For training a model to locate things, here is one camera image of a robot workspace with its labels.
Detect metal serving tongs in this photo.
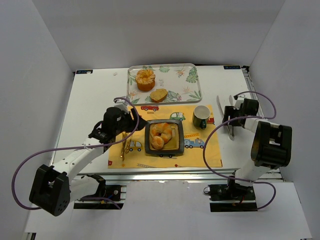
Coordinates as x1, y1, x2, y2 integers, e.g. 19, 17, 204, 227
216, 94, 236, 141

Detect small round bun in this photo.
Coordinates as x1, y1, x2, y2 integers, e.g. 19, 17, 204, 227
151, 135, 165, 150

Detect twisted ring bread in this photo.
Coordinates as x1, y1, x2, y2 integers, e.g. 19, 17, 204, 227
150, 122, 172, 144

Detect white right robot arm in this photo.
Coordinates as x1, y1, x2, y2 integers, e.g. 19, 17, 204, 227
220, 97, 292, 191

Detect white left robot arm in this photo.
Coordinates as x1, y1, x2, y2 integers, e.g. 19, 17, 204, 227
29, 107, 147, 217

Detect sliced bread piece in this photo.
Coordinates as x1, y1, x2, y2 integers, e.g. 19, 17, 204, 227
149, 88, 168, 103

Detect gold fork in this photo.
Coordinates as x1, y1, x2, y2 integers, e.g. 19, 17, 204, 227
121, 132, 129, 161

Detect gold spoon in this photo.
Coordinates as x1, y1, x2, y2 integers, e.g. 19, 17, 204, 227
124, 136, 132, 154

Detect green mug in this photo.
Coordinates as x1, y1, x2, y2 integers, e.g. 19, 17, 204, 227
192, 105, 211, 130

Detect yellow vehicle-print placemat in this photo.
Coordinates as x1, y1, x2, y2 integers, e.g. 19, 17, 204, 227
108, 104, 216, 169

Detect gold knife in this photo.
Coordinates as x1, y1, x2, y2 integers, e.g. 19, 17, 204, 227
119, 132, 130, 159

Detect sugar-topped round cake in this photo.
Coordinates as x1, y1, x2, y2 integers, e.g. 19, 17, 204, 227
135, 69, 156, 92

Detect dark square plate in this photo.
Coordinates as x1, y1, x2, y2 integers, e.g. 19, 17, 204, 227
144, 119, 184, 158

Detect floral serving tray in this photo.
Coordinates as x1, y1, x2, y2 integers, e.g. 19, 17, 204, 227
126, 63, 202, 105

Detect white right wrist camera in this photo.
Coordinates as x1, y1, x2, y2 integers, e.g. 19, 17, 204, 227
233, 94, 246, 110

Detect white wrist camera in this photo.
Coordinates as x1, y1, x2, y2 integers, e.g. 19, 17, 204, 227
233, 94, 246, 110
113, 96, 129, 114

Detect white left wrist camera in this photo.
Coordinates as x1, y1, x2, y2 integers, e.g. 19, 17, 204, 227
113, 96, 129, 114

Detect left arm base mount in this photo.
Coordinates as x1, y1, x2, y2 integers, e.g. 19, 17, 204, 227
73, 174, 127, 210

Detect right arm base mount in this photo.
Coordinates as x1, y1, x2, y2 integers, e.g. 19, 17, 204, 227
203, 179, 258, 213

